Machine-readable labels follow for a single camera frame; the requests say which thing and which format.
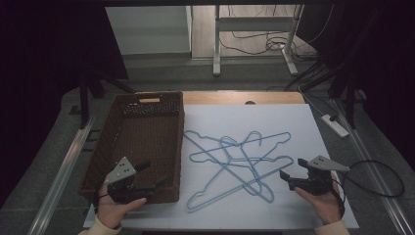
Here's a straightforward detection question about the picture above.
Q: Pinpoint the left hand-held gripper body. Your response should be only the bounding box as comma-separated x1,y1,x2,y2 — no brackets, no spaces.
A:
105,156,147,206

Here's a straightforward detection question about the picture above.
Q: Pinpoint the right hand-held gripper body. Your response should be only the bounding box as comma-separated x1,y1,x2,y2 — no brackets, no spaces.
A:
293,155,351,197

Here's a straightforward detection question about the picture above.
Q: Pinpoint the brown wicker basket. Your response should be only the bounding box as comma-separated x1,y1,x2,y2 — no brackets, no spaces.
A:
77,91,185,205

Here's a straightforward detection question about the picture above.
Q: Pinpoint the person's right hand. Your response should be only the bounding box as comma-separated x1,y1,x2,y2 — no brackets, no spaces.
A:
294,171,344,226

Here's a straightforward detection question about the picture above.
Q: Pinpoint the person's left hand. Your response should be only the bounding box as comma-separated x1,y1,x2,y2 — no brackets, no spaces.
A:
96,183,148,230

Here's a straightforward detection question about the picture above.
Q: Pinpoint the white power strip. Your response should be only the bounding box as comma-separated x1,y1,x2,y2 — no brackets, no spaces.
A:
321,114,350,139

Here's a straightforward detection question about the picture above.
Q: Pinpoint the black metal stand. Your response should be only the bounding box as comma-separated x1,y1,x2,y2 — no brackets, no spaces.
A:
283,60,361,130
77,63,135,130

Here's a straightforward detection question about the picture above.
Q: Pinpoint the dark curtain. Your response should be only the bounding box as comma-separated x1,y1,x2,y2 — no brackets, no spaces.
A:
0,0,129,200
295,0,415,165

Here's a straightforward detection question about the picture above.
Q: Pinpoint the white panel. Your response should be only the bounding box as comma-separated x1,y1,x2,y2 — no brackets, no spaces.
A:
105,5,194,57

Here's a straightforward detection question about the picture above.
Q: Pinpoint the black strap of right gripper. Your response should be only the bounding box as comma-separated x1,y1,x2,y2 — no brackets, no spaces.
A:
330,177,346,219

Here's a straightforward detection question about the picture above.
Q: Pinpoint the aluminium rail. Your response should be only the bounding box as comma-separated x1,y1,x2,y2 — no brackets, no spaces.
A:
332,97,415,235
27,117,96,235

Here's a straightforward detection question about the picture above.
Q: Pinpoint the white power cable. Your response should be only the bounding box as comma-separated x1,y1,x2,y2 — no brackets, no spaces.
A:
298,85,328,119

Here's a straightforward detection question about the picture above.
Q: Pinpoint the looped black cable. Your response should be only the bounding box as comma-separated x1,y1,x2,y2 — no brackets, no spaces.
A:
339,159,406,199

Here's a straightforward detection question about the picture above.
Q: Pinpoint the tangle of black floor cables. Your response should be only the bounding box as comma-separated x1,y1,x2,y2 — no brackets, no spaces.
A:
218,4,331,63

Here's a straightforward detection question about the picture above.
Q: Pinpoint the white metal desk frame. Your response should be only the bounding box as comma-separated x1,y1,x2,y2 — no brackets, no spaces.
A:
212,4,305,77

